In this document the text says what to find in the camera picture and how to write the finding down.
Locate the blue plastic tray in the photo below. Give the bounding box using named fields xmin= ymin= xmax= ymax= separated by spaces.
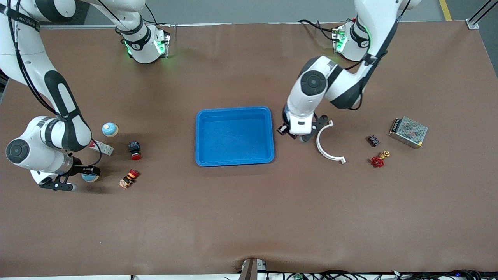
xmin=195 ymin=106 xmax=275 ymax=167

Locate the white red circuit breaker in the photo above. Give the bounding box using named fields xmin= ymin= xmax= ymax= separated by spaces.
xmin=90 ymin=141 xmax=114 ymax=156

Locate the orange red push button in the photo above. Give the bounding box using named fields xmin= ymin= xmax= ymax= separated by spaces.
xmin=119 ymin=169 xmax=140 ymax=189

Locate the white semicircular pipe clamp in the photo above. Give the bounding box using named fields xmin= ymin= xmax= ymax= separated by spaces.
xmin=316 ymin=121 xmax=346 ymax=165

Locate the red emergency stop button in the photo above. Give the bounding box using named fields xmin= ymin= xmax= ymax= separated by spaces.
xmin=128 ymin=141 xmax=142 ymax=161

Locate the brown table mat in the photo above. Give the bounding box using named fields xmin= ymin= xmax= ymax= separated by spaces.
xmin=0 ymin=21 xmax=498 ymax=277

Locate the brass valve red handwheel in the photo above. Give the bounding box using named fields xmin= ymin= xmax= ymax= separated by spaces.
xmin=370 ymin=150 xmax=391 ymax=168

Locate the metal mesh power supply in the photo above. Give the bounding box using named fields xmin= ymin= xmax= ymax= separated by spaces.
xmin=388 ymin=116 xmax=429 ymax=150

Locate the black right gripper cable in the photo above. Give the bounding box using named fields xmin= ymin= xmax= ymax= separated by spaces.
xmin=6 ymin=0 xmax=103 ymax=168

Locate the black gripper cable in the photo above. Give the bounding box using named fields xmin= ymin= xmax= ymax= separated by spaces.
xmin=6 ymin=0 xmax=103 ymax=168
xmin=342 ymin=0 xmax=413 ymax=111

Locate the black base cable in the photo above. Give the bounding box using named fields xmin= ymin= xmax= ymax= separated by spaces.
xmin=298 ymin=19 xmax=340 ymax=43

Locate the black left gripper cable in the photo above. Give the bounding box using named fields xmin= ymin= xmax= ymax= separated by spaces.
xmin=342 ymin=0 xmax=413 ymax=111

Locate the metal clamp bracket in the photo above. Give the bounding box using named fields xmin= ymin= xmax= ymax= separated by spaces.
xmin=238 ymin=257 xmax=268 ymax=280

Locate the aluminium frame profile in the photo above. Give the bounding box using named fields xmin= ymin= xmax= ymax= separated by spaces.
xmin=467 ymin=0 xmax=498 ymax=30

